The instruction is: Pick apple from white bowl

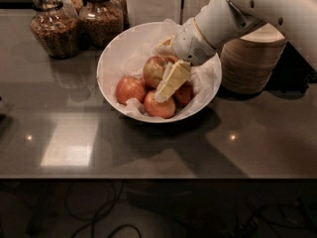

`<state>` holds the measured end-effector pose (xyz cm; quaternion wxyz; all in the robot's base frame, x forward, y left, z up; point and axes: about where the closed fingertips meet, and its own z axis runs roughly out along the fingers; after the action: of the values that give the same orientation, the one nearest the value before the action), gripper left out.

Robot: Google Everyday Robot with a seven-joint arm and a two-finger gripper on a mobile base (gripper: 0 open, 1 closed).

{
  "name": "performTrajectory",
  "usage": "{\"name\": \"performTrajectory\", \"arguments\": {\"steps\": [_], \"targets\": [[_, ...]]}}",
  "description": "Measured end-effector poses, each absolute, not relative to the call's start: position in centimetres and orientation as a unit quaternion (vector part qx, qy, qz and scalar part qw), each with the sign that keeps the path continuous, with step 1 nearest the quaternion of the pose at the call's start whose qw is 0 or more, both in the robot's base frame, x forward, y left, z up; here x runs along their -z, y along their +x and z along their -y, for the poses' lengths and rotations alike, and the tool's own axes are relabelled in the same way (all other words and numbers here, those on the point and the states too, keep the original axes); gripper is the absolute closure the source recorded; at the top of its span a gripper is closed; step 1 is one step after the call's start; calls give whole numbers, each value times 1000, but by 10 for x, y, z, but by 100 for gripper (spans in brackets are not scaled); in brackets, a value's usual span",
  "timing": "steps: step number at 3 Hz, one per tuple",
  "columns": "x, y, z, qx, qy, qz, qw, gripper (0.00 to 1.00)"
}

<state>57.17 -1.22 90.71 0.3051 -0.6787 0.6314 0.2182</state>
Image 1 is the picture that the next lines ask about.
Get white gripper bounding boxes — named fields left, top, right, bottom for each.
left=153, top=18, right=216, bottom=103

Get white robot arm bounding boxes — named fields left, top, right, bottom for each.
left=171, top=0, right=317, bottom=68

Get right dark red apple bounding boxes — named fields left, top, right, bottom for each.
left=173, top=81, right=193, bottom=107

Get white bowl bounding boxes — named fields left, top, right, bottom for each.
left=96, top=21, right=223, bottom=124

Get white paper liner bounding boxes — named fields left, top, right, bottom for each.
left=98, top=18, right=220, bottom=121

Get back stack paper bowls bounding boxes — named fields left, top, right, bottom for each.
left=198, top=0, right=230, bottom=21

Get stack paper bowls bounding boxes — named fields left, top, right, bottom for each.
left=220, top=24, right=286, bottom=95
left=198, top=0, right=230, bottom=21

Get front stack paper bowls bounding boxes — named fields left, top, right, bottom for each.
left=220, top=24, right=286, bottom=95

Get granola glass jar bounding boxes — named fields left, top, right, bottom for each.
left=30, top=0, right=80, bottom=59
left=79, top=0, right=124, bottom=49

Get front left granola glass jar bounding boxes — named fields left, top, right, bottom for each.
left=30, top=0, right=80, bottom=59

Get black cable on floor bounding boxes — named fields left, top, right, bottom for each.
left=62, top=179, right=143, bottom=238

